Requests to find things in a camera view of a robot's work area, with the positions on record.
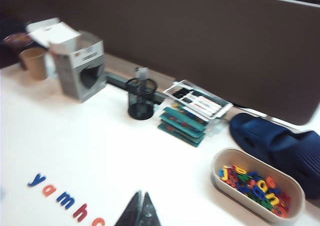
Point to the black mesh pen holder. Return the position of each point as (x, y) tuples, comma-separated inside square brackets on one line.
[(140, 110)]

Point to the navy blue foam slipper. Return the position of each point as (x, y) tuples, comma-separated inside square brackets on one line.
[(307, 161), (255, 128)]

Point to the orange letter a magnet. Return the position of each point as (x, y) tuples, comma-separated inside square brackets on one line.
[(48, 191)]

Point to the pile of coloured letter magnets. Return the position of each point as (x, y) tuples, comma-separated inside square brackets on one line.
[(257, 188)]

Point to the red letter h magnet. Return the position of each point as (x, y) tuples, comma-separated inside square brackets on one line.
[(79, 212)]

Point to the white capped marker pen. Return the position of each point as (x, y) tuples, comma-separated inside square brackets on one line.
[(144, 73), (138, 73)]

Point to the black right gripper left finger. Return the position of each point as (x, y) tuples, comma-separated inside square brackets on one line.
[(131, 213)]

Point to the brown fabric desk divider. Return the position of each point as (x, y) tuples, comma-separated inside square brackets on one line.
[(200, 48)]

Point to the beige pulp oval tray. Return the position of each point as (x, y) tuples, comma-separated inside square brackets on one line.
[(240, 158)]

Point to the white grey mask box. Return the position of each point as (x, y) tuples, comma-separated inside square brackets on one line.
[(75, 80)]

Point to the white whiteboard marker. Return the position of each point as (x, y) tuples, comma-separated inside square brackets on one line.
[(200, 102), (202, 108)]

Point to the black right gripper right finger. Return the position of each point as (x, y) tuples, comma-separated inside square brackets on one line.
[(150, 213)]

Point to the orange letter c magnet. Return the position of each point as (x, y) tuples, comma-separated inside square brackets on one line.
[(96, 222)]

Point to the teal letter magnet board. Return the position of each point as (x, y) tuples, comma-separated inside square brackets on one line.
[(195, 135), (192, 142), (197, 128), (182, 117)]

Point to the blue letter m magnet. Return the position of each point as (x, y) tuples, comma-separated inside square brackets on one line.
[(65, 201)]

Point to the brown paper cup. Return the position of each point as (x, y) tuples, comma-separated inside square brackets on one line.
[(35, 65)]

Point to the blue letter y magnet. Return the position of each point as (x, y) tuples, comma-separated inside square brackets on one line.
[(36, 181)]

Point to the clear plastic tray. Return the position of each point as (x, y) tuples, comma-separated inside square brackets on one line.
[(217, 99)]

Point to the dark round container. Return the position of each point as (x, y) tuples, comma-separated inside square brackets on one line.
[(17, 39)]

